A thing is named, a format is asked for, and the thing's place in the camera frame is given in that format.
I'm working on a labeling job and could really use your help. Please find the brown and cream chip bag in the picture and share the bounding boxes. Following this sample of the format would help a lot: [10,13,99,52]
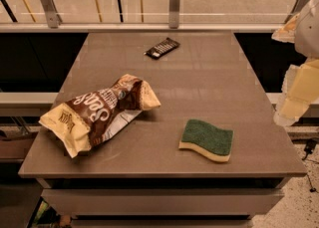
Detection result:
[40,74,160,158]

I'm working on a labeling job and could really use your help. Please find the grey drawer cabinet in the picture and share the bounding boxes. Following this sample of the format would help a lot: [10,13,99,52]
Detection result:
[20,32,306,227]

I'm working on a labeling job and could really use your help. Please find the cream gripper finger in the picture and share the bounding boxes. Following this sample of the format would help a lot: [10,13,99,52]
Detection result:
[273,58,319,126]
[271,13,300,43]

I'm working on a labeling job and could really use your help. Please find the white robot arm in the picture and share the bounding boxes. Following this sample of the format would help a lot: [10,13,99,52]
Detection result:
[272,0,319,126]

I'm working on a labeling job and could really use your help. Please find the dark snack bar wrapper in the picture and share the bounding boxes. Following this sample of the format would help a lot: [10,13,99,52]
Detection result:
[145,38,179,60]

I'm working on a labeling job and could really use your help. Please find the glass railing with metal posts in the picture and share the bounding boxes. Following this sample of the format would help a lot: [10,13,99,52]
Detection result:
[0,0,297,32]

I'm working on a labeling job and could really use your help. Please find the green and yellow sponge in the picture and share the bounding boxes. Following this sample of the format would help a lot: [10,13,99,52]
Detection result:
[178,119,234,163]

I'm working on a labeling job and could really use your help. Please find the black cable on floor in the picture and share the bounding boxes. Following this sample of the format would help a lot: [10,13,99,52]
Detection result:
[300,138,319,194]

